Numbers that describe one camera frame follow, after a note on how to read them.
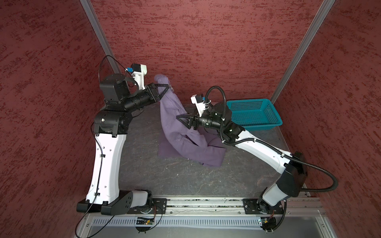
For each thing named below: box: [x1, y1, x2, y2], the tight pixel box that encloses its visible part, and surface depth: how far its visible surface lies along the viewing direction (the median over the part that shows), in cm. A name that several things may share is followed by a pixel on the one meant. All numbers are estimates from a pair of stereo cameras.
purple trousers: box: [154, 74, 227, 167], surface depth 69 cm
